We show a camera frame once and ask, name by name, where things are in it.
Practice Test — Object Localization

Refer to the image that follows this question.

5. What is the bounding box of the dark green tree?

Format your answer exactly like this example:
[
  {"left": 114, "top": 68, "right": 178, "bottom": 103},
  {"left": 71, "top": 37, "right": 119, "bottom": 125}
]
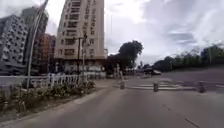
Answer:
[{"left": 114, "top": 39, "right": 145, "bottom": 71}]

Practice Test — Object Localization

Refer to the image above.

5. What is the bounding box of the short grey bollard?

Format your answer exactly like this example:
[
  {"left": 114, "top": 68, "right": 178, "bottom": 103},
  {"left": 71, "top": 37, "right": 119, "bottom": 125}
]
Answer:
[
  {"left": 119, "top": 81, "right": 126, "bottom": 91},
  {"left": 197, "top": 81, "right": 207, "bottom": 94},
  {"left": 152, "top": 81, "right": 160, "bottom": 93}
]

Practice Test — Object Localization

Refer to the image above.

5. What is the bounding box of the dark signal pole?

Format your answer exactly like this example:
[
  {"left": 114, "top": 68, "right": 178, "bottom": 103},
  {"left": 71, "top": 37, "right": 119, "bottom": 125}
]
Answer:
[{"left": 74, "top": 35, "right": 86, "bottom": 76}]

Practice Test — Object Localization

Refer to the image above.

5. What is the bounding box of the dark car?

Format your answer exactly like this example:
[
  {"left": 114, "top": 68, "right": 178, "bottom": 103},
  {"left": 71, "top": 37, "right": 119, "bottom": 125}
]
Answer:
[{"left": 144, "top": 68, "right": 163, "bottom": 77}]

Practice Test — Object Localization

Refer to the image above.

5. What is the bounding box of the tall beige building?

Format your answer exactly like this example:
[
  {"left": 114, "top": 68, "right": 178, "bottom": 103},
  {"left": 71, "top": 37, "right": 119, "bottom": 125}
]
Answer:
[{"left": 53, "top": 0, "right": 109, "bottom": 76}]

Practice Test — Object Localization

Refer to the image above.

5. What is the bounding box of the grey asphalt road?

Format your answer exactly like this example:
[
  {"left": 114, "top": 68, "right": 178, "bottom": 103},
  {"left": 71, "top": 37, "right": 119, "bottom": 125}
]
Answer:
[{"left": 0, "top": 66, "right": 224, "bottom": 128}]

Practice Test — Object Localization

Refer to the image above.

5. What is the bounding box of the white picket fence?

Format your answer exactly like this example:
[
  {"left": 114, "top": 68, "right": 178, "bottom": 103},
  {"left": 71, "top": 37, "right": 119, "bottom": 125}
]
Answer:
[{"left": 0, "top": 73, "right": 88, "bottom": 90}]

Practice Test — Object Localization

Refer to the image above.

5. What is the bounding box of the pale concrete kerb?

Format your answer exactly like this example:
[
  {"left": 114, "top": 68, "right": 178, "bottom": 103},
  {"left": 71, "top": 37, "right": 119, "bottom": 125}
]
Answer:
[{"left": 0, "top": 83, "right": 114, "bottom": 128}]

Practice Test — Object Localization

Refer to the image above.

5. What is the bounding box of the red-brown building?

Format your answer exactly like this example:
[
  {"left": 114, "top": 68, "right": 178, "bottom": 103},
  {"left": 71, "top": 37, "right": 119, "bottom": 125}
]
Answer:
[{"left": 36, "top": 33, "right": 57, "bottom": 75}]

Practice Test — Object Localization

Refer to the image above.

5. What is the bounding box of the green planting bed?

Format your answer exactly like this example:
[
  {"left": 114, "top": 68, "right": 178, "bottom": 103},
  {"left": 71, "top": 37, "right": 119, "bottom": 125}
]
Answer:
[{"left": 0, "top": 79, "right": 98, "bottom": 118}]

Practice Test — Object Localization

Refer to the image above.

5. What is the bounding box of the slanted grey lamp pole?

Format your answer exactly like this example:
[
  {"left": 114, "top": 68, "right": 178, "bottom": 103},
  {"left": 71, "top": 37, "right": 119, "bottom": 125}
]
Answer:
[{"left": 25, "top": 0, "right": 50, "bottom": 90}]

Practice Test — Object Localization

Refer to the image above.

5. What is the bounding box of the row of trees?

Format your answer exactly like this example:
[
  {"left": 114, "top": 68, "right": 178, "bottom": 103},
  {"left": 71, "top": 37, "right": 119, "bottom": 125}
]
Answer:
[{"left": 153, "top": 43, "right": 224, "bottom": 72}]

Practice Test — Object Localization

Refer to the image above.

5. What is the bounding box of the dark tall building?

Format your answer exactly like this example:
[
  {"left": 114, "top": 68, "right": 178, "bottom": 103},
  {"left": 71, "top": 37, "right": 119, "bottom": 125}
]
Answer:
[{"left": 21, "top": 6, "right": 50, "bottom": 68}]

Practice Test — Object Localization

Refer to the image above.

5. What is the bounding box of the grey apartment building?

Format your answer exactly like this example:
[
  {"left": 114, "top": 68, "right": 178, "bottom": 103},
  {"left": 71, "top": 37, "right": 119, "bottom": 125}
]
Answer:
[{"left": 0, "top": 14, "right": 30, "bottom": 76}]

